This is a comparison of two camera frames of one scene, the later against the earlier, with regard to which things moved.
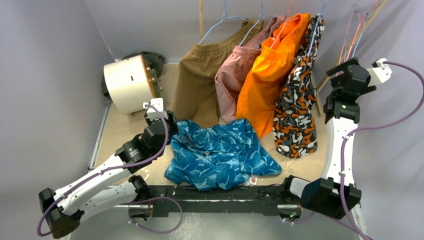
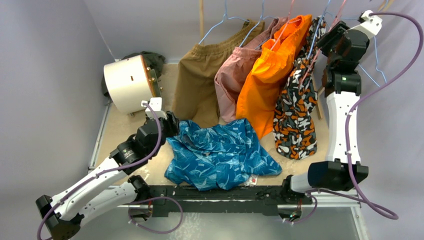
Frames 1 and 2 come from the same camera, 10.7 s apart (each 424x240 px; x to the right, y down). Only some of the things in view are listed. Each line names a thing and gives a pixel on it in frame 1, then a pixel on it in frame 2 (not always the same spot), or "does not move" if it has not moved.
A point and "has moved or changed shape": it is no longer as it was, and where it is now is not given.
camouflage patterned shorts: (294, 133) does not move
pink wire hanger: (356, 34) has moved or changed shape
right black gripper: (343, 67) → (330, 37)
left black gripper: (171, 120) does not move
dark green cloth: (153, 61) does not move
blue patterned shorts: (210, 156) does not move
